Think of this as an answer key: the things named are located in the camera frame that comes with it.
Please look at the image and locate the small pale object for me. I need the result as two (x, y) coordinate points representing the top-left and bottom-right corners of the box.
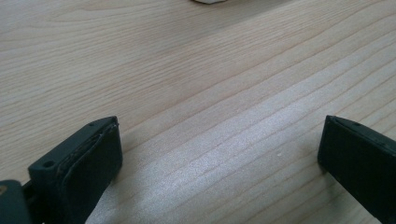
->
(191, 0), (228, 6)

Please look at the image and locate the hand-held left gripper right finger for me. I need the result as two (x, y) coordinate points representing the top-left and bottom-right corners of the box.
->
(317, 115), (396, 224)

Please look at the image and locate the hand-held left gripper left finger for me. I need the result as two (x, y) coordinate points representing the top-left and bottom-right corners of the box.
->
(27, 116), (123, 224)

